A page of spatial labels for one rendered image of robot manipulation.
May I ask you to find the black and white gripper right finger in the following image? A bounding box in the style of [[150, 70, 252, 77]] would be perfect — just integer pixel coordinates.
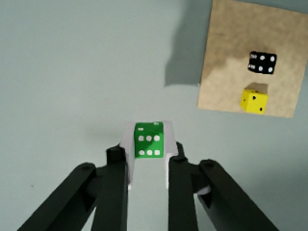
[[163, 120, 279, 231]]

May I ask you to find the beige mat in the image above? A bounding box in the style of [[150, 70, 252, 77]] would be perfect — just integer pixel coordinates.
[[196, 0, 308, 118]]

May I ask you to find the green die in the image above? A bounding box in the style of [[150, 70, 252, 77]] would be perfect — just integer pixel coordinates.
[[134, 122, 164, 158]]

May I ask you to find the black die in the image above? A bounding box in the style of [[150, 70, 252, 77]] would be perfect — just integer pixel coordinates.
[[248, 51, 277, 75]]

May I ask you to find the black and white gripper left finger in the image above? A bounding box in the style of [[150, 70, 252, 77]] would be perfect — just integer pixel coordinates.
[[17, 121, 136, 231]]

